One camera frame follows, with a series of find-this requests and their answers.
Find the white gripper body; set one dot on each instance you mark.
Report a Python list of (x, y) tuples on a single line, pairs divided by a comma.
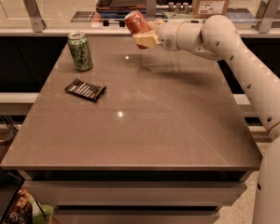
[(166, 35)]

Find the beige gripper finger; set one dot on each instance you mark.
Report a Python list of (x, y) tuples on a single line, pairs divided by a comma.
[(147, 40), (155, 25)]

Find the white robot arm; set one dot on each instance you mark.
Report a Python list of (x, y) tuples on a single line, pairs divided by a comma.
[(217, 39)]

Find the green soda can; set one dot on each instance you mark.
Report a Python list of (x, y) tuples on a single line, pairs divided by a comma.
[(80, 51)]

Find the black striped snack packet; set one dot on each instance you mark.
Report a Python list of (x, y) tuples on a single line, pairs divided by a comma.
[(85, 90)]

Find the upper grey drawer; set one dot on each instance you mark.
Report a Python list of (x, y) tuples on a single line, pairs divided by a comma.
[(138, 193)]

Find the grey drawer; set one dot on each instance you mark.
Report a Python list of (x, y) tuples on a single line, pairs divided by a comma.
[(138, 193), (135, 217)]

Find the lower grey drawer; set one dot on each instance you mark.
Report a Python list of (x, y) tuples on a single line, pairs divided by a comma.
[(135, 217)]

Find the black bin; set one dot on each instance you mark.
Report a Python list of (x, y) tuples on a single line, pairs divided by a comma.
[(10, 184)]

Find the green bag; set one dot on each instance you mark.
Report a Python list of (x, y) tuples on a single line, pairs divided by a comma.
[(42, 214)]

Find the brown snack bag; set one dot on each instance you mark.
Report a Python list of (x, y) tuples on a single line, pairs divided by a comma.
[(21, 211)]

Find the middle metal glass bracket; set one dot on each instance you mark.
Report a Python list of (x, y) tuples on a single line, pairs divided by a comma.
[(151, 10)]

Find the metal glass bracket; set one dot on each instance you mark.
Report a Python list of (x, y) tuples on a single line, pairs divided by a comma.
[(265, 24), (37, 22), (151, 10)]

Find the right metal glass bracket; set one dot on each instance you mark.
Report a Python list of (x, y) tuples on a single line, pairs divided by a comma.
[(265, 24)]

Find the left metal glass bracket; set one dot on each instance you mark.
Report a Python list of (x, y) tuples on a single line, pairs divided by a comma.
[(37, 22)]

